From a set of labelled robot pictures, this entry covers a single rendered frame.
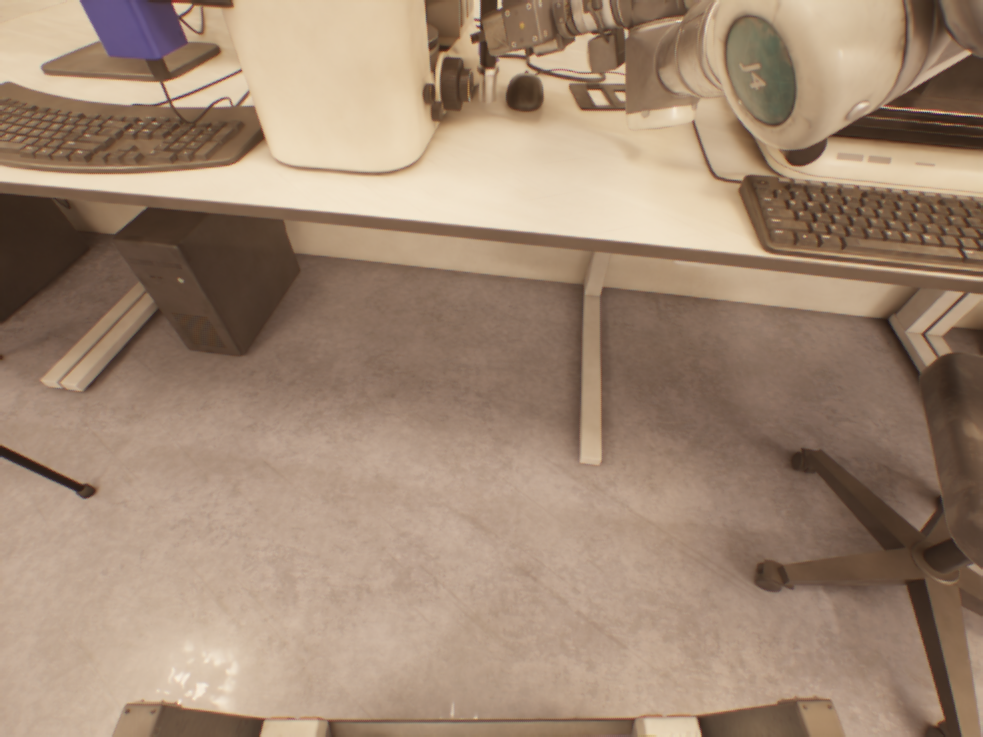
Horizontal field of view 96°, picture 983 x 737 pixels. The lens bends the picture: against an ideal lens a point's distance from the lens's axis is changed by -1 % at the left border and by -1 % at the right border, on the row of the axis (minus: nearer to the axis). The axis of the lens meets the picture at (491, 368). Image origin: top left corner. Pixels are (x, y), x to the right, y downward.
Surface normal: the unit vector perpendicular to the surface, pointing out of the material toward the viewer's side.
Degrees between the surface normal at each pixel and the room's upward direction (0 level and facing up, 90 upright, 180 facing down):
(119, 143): 7
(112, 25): 90
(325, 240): 90
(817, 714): 0
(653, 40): 61
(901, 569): 8
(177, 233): 0
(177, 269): 90
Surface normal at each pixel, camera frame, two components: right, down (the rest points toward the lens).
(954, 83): -0.15, 0.76
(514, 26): -0.52, 0.65
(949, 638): -0.02, -0.53
